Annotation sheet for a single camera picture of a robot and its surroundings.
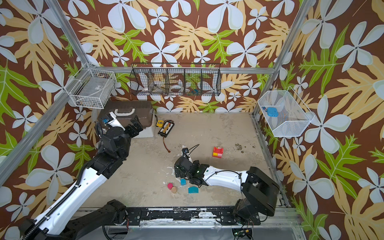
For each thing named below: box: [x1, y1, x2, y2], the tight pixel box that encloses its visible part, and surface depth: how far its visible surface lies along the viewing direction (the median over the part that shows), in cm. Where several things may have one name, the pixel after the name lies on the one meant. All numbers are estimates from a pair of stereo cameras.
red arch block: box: [213, 146, 224, 154], surface depth 95 cm
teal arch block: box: [188, 186, 199, 194], surface depth 86 cm
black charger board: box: [158, 120, 175, 138], surface depth 111 cm
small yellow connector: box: [156, 120, 164, 128], surface depth 113 cm
